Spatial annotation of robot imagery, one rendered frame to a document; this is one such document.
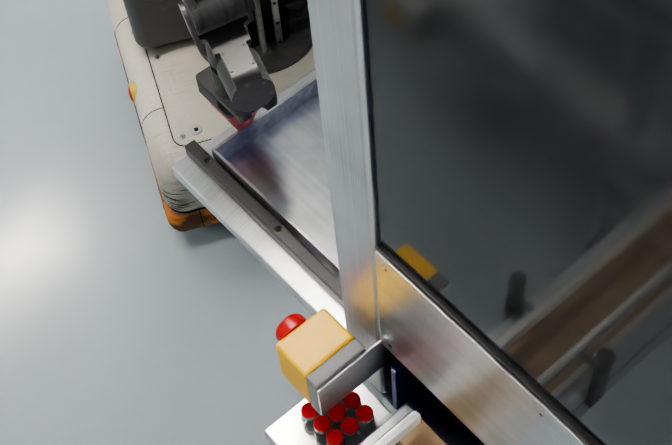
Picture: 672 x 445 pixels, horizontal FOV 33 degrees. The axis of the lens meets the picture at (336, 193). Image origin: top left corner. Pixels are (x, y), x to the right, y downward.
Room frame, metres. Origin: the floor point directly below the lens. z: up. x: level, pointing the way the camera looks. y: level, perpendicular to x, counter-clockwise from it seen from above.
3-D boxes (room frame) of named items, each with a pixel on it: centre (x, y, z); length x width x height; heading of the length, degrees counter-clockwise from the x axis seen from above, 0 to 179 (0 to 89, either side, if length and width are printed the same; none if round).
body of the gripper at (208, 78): (1.01, 0.12, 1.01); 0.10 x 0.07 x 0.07; 35
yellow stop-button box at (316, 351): (0.59, 0.04, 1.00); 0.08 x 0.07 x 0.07; 35
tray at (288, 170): (0.91, -0.04, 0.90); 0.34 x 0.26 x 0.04; 36
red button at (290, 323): (0.63, 0.06, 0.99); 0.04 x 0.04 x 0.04; 35
